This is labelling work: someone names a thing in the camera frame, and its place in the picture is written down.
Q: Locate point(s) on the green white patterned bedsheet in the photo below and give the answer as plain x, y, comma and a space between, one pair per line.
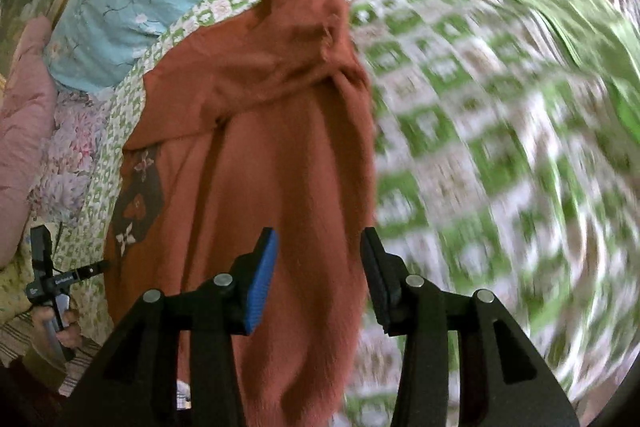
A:
507, 158

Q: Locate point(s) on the plaid striped cloth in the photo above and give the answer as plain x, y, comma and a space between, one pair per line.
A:
57, 359

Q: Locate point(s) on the cream floral sheet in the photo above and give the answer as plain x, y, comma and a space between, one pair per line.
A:
18, 273

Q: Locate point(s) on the pastel floral pillow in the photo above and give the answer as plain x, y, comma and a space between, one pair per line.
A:
70, 155

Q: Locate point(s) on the pink quilted blanket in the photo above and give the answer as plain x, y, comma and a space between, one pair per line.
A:
27, 117

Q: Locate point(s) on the rust red knit sweater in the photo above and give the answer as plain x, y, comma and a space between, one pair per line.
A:
261, 121

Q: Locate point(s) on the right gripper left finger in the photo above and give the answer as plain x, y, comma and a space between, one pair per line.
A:
170, 361

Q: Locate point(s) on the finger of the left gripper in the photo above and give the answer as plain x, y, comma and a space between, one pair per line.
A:
87, 271

